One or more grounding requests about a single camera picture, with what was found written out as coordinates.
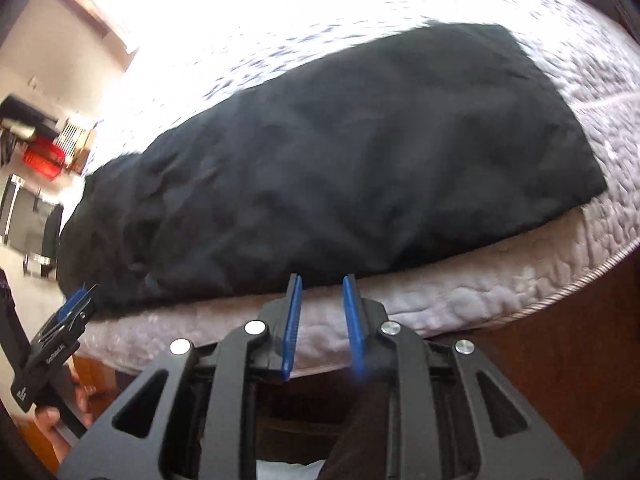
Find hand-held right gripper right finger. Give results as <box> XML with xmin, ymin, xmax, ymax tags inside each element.
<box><xmin>341</xmin><ymin>274</ymin><xmax>583</xmax><ymax>480</ymax></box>

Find grey quilted bedspread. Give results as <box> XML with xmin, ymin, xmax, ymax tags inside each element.
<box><xmin>75</xmin><ymin>0</ymin><xmax>640</xmax><ymax>378</ymax></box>

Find wooden bed frame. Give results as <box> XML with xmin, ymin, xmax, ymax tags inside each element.
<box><xmin>75</xmin><ymin>242</ymin><xmax>640</xmax><ymax>473</ymax></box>

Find red plastic crate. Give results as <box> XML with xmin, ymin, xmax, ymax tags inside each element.
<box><xmin>22</xmin><ymin>141</ymin><xmax>67</xmax><ymax>181</ymax></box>

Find black pants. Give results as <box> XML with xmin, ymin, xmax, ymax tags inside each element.
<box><xmin>56</xmin><ymin>22</ymin><xmax>608</xmax><ymax>318</ymax></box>

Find person's leg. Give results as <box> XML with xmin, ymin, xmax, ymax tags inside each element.
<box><xmin>320</xmin><ymin>385</ymin><xmax>397</xmax><ymax>480</ymax></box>

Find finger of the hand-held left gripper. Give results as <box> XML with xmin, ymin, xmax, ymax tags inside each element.
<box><xmin>56</xmin><ymin>287</ymin><xmax>88</xmax><ymax>326</ymax></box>
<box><xmin>70</xmin><ymin>284</ymin><xmax>99</xmax><ymax>333</ymax></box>

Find black hanging garment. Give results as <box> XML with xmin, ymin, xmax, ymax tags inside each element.
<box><xmin>0</xmin><ymin>94</ymin><xmax>61</xmax><ymax>137</ymax></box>

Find person's left hand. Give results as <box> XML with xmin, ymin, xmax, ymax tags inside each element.
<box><xmin>32</xmin><ymin>381</ymin><xmax>98</xmax><ymax>450</ymax></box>

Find striped white container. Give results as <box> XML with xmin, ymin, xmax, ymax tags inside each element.
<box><xmin>59</xmin><ymin>116</ymin><xmax>93</xmax><ymax>157</ymax></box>

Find black chair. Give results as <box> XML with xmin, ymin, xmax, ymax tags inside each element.
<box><xmin>0</xmin><ymin>174</ymin><xmax>65</xmax><ymax>277</ymax></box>

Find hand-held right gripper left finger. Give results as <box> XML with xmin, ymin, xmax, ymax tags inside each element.
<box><xmin>57</xmin><ymin>274</ymin><xmax>304</xmax><ymax>480</ymax></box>

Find cardboard box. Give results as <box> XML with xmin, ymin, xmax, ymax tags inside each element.
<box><xmin>67</xmin><ymin>127</ymin><xmax>99</xmax><ymax>175</ymax></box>

